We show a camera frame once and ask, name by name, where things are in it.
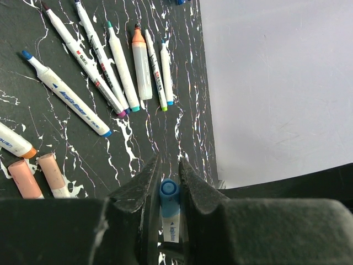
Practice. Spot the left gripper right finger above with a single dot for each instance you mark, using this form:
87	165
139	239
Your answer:
203	236

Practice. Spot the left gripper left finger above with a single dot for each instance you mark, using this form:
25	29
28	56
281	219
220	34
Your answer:
136	217

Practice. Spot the orange highlighter marker body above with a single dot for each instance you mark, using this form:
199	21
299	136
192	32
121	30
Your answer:
140	56

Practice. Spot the peach cap white marker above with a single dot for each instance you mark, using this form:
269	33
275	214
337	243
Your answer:
53	176

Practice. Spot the yellow cap white marker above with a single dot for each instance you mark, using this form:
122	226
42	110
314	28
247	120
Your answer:
16	144

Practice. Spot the dark blue cap marker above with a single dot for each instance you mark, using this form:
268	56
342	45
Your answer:
102	58

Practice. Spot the purple cap marker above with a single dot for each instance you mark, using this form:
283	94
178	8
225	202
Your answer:
84	61

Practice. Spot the pink cap white marker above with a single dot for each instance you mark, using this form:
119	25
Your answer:
24	180

